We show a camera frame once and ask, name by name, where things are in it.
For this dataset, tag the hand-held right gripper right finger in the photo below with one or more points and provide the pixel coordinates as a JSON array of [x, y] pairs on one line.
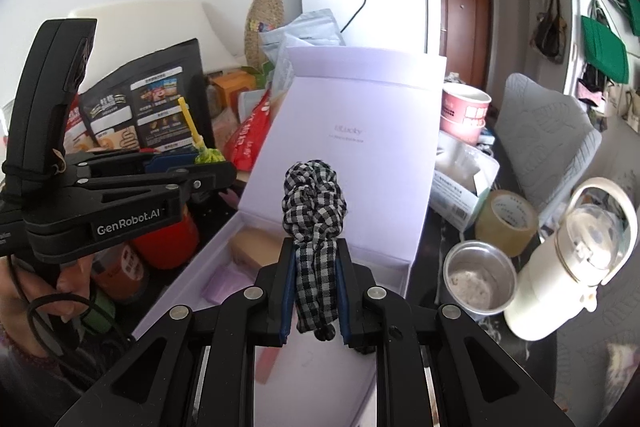
[[345, 297]]

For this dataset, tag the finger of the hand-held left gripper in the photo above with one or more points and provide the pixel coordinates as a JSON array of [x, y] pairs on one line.
[[200, 179], [167, 163]]

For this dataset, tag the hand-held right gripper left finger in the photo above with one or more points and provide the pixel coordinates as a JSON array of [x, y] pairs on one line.
[[284, 292]]

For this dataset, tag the yellow green small brush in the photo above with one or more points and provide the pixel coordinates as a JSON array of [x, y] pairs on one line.
[[205, 154]]

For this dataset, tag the black white gingham scrunchie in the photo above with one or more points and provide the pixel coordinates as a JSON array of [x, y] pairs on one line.
[[315, 207]]

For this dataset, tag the lavender gift box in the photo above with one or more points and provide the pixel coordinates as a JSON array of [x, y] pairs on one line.
[[360, 147]]

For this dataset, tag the person's left forearm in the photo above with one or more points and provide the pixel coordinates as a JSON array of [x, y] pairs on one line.
[[35, 382]]

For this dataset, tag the person's left hand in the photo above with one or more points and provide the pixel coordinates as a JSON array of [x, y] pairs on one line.
[[35, 297]]

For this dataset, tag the red flat package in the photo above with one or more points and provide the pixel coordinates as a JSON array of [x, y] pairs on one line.
[[75, 124]]

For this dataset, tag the red snack bag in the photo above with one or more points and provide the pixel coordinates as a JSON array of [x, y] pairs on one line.
[[250, 137]]

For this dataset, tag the black coffee bag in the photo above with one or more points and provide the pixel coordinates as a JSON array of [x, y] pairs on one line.
[[150, 97]]

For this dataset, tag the red canister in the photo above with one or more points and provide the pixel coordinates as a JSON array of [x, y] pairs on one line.
[[167, 242]]

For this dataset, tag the orange box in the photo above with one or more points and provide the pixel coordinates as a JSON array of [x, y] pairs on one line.
[[232, 92]]

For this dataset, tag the cream chair back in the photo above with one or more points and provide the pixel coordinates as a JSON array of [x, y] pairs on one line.
[[150, 27]]

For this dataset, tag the metal cup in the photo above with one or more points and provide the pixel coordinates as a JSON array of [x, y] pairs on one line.
[[480, 277]]

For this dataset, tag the white carton box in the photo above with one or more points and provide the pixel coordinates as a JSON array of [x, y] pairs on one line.
[[460, 187]]

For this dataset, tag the woven straw fan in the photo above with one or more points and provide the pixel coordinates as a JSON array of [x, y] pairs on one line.
[[265, 17]]

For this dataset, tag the brown packing tape roll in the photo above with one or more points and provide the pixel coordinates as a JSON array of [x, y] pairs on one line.
[[505, 222]]

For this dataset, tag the grey plastic mailer bag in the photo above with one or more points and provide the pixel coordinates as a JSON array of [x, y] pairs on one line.
[[310, 29]]

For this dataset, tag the white thermos bottle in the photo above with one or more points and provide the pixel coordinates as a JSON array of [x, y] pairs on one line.
[[550, 287]]

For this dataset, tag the pink paper cup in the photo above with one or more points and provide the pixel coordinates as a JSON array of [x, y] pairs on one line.
[[465, 114]]

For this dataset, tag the grey patterned chair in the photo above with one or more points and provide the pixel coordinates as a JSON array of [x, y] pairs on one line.
[[545, 142]]

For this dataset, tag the white fridge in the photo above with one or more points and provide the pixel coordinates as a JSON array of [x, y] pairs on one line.
[[395, 12]]

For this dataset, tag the brown door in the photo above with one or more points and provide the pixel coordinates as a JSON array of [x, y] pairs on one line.
[[462, 27]]

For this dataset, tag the brown hanging handbag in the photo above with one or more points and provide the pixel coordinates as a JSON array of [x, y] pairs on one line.
[[547, 32]]

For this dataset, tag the green tote bag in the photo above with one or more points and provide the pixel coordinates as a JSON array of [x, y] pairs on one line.
[[605, 49]]

